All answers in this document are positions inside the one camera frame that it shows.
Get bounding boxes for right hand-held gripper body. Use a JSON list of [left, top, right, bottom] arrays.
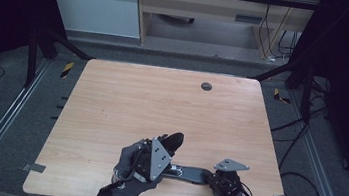
[[209, 156, 251, 196]]

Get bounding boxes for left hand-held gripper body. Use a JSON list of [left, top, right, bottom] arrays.
[[130, 134, 175, 185]]

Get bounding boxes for black stapler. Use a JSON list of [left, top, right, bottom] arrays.
[[155, 130, 222, 188]]

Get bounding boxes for dark round table grommet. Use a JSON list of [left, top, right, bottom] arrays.
[[200, 81, 214, 92]]

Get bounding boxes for yellow black striped tape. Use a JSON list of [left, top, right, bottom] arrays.
[[272, 87, 292, 105], [60, 60, 76, 80]]

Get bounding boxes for light wooden desk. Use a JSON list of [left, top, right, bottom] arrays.
[[128, 0, 324, 67]]

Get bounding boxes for white cabinet panel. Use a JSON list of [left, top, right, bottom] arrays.
[[37, 0, 146, 40]]

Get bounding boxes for black floor cables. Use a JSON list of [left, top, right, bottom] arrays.
[[267, 73, 331, 164]]

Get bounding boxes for black metal frame stand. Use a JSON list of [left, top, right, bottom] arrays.
[[244, 53, 320, 123], [22, 23, 97, 96]]

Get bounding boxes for hanging black desk cables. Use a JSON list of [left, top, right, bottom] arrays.
[[255, 0, 307, 66]]

